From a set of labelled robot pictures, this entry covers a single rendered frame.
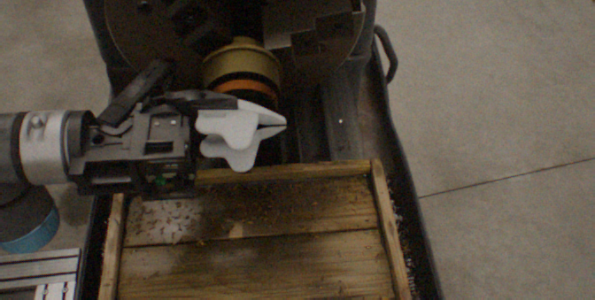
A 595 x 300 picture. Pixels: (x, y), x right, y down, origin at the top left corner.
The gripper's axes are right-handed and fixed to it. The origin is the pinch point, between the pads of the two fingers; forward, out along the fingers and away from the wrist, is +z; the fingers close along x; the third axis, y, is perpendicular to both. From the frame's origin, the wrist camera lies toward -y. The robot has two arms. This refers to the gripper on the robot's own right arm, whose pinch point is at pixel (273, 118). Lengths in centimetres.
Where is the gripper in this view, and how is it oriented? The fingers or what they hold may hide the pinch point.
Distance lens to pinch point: 62.9
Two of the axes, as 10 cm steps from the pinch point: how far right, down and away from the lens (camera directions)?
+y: 0.8, 7.7, -6.4
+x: 0.0, -6.4, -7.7
